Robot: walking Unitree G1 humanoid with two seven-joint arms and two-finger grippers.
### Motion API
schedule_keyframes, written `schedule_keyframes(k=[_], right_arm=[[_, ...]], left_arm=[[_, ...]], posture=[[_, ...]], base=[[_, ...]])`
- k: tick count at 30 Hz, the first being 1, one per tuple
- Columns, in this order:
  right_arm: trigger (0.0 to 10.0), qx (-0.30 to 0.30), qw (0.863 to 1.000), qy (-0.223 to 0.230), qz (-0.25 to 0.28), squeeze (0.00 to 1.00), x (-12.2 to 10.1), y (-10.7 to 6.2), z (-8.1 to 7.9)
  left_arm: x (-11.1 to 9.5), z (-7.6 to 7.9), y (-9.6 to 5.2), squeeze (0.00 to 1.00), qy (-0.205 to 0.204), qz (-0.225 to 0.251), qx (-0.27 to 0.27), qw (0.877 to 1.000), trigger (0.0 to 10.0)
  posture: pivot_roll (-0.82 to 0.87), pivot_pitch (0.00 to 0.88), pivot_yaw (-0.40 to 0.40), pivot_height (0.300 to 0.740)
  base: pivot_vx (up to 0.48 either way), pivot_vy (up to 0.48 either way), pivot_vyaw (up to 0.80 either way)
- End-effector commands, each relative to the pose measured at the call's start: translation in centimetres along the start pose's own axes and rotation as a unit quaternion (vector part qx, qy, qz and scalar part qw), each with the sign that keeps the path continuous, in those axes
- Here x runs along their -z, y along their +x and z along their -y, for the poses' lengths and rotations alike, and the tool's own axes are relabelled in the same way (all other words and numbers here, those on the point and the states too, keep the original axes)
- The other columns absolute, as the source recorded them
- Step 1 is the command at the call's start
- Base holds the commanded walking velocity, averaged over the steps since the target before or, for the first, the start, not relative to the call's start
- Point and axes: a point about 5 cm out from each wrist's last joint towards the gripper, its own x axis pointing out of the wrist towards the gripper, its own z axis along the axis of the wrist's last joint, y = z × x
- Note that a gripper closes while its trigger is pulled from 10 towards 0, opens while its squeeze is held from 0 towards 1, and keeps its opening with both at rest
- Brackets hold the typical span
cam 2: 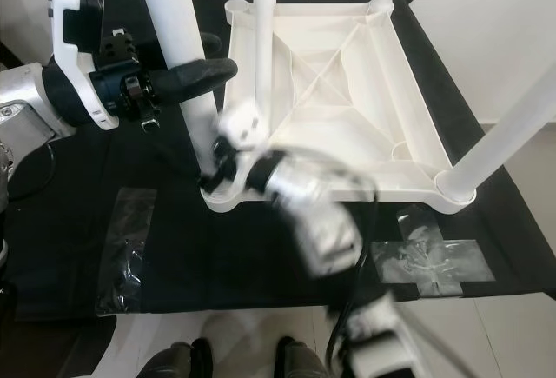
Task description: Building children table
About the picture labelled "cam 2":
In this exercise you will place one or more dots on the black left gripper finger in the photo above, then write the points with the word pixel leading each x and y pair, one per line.
pixel 200 78

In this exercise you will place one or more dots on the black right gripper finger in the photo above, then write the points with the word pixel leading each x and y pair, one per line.
pixel 209 187

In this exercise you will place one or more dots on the white plastic table top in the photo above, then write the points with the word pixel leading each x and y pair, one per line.
pixel 347 91

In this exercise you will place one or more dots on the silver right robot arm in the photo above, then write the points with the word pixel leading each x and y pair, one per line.
pixel 321 222

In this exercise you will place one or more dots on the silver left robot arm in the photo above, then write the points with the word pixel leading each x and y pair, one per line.
pixel 26 109

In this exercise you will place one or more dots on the black tablecloth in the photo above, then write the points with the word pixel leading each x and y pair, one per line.
pixel 269 265

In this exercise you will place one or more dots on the clear tape strip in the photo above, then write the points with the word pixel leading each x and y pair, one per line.
pixel 130 252

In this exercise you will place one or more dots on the dark left robot foot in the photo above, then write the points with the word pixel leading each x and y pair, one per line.
pixel 182 361

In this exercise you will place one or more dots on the dark robot foot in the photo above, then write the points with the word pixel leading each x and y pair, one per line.
pixel 300 359
pixel 182 361

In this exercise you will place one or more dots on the dark right robot foot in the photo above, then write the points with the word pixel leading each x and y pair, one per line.
pixel 300 359

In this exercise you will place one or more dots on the wrinkled clear tape patch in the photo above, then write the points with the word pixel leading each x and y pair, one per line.
pixel 430 256

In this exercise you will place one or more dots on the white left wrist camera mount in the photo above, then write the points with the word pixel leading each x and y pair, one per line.
pixel 71 22

